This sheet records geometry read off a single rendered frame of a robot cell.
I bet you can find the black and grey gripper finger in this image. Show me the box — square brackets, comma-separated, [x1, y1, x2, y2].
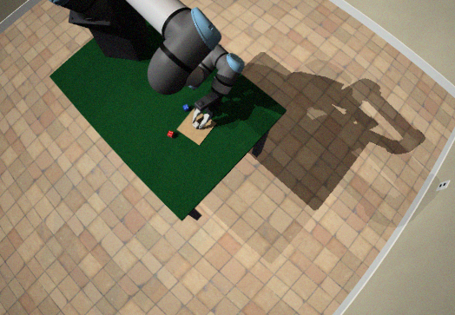
[199, 110, 215, 129]
[192, 108, 204, 123]

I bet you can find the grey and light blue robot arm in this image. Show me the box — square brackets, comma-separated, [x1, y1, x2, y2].
[49, 0, 245, 95]

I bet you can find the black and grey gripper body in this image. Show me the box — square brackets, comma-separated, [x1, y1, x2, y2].
[205, 87, 224, 112]

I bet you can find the peach flat mat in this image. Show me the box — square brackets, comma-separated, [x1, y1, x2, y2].
[177, 109, 216, 145]

